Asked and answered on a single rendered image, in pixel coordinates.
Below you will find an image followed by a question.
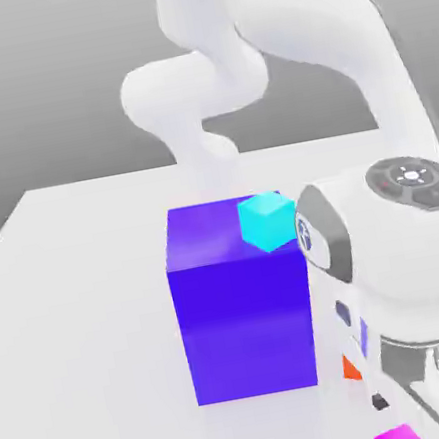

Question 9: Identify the large blue box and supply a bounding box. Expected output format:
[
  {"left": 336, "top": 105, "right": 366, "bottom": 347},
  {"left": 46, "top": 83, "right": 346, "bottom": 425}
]
[{"left": 154, "top": 186, "right": 330, "bottom": 410}]

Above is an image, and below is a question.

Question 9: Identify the small cyan cube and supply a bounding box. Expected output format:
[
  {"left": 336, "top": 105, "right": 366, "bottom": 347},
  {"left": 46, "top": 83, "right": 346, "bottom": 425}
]
[{"left": 234, "top": 186, "right": 305, "bottom": 259}]

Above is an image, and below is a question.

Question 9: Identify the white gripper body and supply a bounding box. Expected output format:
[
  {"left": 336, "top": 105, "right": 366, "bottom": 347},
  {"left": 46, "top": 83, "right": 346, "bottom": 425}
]
[{"left": 366, "top": 361, "right": 439, "bottom": 439}]

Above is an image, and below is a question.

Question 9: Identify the small orange cube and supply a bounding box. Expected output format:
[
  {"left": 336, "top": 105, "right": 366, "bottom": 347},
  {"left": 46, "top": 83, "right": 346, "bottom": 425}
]
[{"left": 339, "top": 352, "right": 364, "bottom": 384}]

